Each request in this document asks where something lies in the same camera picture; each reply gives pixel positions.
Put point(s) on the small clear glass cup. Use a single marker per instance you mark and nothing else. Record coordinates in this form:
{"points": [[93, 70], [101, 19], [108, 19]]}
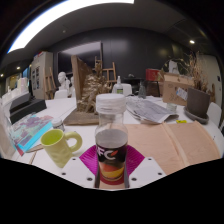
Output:
{"points": [[171, 107]]}

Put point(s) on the small yellow item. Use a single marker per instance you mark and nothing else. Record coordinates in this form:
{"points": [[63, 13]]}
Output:
{"points": [[181, 121]]}

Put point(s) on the white spray bottle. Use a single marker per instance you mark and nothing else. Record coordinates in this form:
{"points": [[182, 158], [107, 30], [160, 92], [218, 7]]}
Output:
{"points": [[119, 87]]}

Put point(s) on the small glass jar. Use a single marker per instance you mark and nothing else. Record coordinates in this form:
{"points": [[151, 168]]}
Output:
{"points": [[58, 124]]}

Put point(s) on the brown wooden root sculpture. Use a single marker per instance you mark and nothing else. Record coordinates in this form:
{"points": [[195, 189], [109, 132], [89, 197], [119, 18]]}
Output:
{"points": [[90, 96]]}

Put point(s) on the black flat box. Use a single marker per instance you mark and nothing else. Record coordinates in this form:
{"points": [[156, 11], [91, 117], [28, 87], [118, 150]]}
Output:
{"points": [[28, 106]]}

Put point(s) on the brown cardboard box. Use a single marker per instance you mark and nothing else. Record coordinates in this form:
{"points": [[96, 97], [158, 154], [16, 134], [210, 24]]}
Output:
{"points": [[173, 88]]}

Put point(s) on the white plaster bust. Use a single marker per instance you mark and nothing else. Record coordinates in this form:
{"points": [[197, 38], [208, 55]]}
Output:
{"points": [[62, 80]]}

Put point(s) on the lime green mug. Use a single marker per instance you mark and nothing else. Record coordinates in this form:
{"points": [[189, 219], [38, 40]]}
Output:
{"points": [[56, 146]]}

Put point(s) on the clear drink bottle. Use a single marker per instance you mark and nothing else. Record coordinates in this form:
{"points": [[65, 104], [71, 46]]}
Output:
{"points": [[111, 146]]}

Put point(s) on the purple and cyan print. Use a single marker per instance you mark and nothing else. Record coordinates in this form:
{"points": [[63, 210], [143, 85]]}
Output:
{"points": [[28, 131]]}

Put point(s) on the grey newspaper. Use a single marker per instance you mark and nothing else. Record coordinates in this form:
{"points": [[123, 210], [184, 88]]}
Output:
{"points": [[150, 110]]}

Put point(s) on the wooden easel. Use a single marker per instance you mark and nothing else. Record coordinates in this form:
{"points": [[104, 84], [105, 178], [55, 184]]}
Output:
{"points": [[49, 83], [109, 71]]}

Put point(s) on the beige cabinet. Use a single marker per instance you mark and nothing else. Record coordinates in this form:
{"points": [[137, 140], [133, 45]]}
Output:
{"points": [[40, 75]]}

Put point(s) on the white chair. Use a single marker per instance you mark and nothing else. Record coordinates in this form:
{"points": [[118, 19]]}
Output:
{"points": [[127, 89], [215, 113], [60, 94]]}

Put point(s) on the large black wall screen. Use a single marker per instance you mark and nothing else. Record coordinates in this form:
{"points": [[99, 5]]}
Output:
{"points": [[80, 56]]}

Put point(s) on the brown wooden drawing board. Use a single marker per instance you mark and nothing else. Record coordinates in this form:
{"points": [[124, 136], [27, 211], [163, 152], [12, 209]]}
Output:
{"points": [[173, 143]]}

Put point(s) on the red box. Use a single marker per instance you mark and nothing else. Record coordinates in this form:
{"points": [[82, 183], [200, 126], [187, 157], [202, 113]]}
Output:
{"points": [[153, 75]]}

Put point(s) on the dry plant in grey pot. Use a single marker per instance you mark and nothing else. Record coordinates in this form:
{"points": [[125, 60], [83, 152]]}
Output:
{"points": [[197, 103]]}

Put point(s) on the large brown canvas panel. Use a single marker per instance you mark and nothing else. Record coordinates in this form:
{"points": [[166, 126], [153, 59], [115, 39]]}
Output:
{"points": [[5, 140]]}

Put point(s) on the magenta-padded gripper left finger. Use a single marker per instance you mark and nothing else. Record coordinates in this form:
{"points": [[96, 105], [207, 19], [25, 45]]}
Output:
{"points": [[76, 171]]}

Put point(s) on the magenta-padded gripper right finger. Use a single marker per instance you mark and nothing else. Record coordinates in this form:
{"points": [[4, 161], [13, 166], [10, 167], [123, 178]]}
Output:
{"points": [[145, 171]]}

